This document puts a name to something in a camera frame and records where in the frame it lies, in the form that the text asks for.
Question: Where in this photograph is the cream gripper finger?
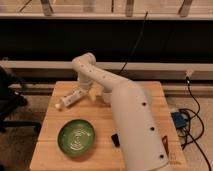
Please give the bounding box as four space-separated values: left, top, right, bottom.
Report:
88 88 101 102

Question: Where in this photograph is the white plastic bottle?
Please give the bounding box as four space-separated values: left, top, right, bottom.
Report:
55 88 87 110

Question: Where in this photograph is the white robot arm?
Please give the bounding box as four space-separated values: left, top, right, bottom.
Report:
72 53 173 171

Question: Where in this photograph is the green ceramic bowl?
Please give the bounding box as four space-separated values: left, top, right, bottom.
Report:
57 119 96 158

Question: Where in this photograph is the translucent plastic cup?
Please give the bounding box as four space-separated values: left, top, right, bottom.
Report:
101 91 111 104

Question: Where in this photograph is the wooden table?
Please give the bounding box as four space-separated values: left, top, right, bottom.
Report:
29 80 188 171

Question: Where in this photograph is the black smartphone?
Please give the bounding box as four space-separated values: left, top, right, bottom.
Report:
111 134 120 147

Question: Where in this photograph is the black office chair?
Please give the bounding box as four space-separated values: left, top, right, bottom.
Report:
0 67 41 133

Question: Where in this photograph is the red pocket knife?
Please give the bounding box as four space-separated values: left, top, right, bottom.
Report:
162 135 169 156

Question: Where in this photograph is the blue device on floor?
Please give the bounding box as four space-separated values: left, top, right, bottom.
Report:
171 112 187 129

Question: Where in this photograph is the black hanging cable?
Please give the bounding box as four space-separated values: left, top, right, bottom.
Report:
117 10 150 76

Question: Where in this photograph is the white wall plug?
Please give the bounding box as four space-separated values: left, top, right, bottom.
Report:
185 70 194 79

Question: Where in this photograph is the black floor cable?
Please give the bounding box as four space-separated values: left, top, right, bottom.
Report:
175 77 213 171

